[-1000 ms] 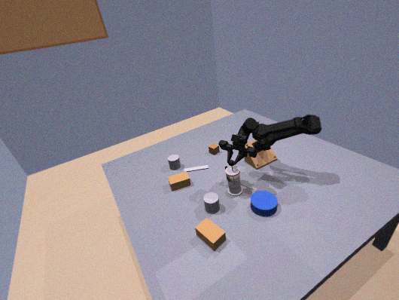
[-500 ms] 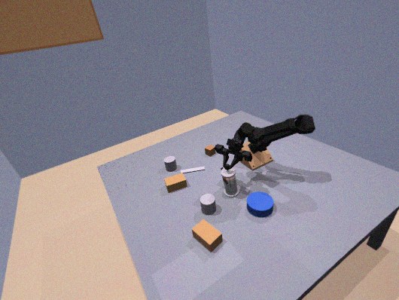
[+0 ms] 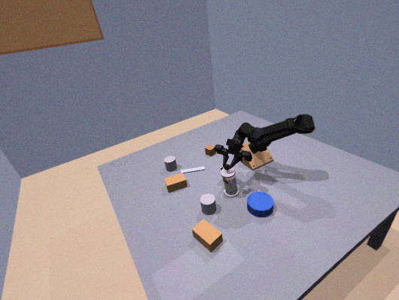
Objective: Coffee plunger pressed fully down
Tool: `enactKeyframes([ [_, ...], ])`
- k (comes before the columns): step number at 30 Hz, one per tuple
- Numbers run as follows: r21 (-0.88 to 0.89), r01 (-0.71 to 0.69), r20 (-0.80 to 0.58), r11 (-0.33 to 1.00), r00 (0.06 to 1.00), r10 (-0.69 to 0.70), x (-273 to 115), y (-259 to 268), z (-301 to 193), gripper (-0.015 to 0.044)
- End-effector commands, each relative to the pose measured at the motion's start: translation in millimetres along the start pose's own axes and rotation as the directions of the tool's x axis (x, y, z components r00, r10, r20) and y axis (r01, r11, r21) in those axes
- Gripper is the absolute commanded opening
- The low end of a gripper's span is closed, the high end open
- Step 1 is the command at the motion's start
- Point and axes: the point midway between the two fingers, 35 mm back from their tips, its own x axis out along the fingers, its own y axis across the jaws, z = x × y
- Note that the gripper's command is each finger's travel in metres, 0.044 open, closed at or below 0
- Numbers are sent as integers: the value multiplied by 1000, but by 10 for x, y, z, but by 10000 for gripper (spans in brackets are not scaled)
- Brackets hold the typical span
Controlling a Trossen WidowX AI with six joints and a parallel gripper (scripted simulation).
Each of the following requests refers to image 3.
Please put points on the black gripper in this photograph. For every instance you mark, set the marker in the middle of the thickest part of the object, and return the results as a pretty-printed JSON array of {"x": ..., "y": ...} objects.
[{"x": 234, "y": 151}]

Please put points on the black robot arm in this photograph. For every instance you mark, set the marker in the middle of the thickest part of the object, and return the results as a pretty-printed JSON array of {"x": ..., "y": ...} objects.
[{"x": 260, "y": 138}]

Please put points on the blue short cylinder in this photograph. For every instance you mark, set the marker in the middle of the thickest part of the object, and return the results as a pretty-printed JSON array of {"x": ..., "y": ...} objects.
[{"x": 260, "y": 204}]

